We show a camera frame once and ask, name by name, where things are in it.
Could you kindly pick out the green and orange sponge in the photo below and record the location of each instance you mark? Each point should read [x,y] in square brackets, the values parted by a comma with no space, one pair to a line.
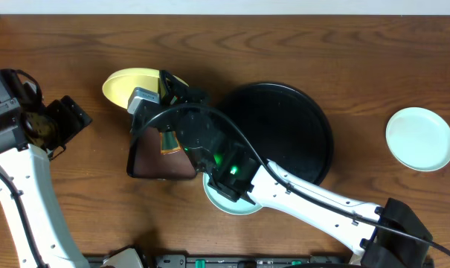
[169,143]

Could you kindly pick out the light blue plate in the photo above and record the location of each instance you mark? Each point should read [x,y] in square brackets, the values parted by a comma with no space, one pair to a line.
[241,207]
[419,139]

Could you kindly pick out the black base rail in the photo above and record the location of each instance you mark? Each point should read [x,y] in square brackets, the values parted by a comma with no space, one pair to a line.
[247,261]

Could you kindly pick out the black round tray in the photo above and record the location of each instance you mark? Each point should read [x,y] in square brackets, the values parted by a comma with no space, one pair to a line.
[284,125]

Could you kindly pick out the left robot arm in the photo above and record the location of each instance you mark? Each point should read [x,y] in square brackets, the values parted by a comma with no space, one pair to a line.
[30,134]

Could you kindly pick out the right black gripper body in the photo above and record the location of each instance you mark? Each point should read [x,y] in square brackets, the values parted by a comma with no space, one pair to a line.
[191,104]

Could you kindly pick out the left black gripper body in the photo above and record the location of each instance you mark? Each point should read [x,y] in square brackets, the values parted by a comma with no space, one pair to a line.
[66,121]

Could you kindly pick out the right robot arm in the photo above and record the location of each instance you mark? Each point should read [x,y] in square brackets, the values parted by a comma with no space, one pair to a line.
[379,236]

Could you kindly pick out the yellow plate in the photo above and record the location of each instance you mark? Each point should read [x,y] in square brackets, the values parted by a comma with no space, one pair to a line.
[119,85]

